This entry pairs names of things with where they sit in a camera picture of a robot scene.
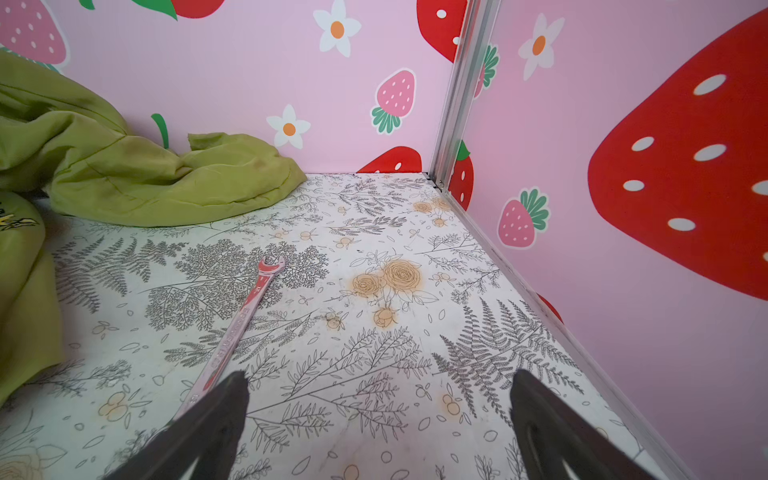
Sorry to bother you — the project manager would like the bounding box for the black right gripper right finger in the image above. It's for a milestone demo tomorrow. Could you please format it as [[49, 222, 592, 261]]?
[[510, 369, 655, 479]]

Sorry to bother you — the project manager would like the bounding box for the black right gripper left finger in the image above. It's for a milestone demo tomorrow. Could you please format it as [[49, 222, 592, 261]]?
[[107, 371, 249, 480]]

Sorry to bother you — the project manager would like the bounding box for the green zip jacket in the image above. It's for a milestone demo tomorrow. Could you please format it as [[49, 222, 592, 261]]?
[[1, 52, 306, 397]]

